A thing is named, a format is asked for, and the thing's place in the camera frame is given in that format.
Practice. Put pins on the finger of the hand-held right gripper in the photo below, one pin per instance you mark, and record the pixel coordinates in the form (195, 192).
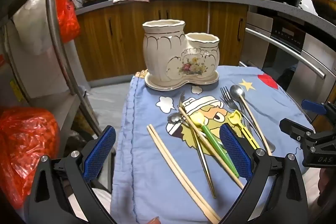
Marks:
(313, 107)
(292, 128)

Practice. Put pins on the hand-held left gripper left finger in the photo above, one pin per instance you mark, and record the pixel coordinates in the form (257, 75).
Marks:
(101, 150)

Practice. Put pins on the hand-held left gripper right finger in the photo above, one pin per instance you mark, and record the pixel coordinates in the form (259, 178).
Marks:
(235, 153)

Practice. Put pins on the wooden chopstick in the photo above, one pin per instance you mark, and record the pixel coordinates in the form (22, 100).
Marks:
(170, 169)
(183, 174)
(210, 146)

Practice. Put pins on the cream floral ceramic utensil holder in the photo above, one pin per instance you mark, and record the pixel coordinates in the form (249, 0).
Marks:
(168, 56)

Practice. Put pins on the metal chopsticks pair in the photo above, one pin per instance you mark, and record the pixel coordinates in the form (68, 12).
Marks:
(204, 161)

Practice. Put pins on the yellow plastic shovel spoon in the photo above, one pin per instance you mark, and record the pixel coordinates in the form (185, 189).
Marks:
(236, 119)

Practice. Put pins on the blue cartoon printed cloth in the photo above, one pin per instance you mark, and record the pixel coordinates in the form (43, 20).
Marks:
(147, 174)

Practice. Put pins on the steel fork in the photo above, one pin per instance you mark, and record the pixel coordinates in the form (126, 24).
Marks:
(227, 100)

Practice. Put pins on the stainless steel oven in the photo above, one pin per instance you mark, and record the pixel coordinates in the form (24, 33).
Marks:
(283, 48)

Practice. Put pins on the small metal spoon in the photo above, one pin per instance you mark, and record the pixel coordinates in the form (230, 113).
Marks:
(173, 117)

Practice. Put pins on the large red plastic bag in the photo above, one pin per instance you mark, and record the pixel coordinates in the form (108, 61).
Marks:
(26, 150)

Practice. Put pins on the cream ceramic saucer tray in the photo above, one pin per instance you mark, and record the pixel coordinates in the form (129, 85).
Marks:
(162, 84)

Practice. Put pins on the brown pan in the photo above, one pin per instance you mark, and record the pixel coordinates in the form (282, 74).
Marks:
(324, 3)

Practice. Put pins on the wooden base cabinets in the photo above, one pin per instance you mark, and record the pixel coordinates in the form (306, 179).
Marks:
(118, 37)

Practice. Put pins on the metal storage rack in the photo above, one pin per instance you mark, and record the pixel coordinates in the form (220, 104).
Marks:
(56, 29)

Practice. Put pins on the white plastic bag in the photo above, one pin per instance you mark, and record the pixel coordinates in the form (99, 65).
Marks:
(34, 24)

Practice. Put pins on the hanging red plastic bag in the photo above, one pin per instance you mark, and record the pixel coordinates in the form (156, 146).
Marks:
(67, 11)

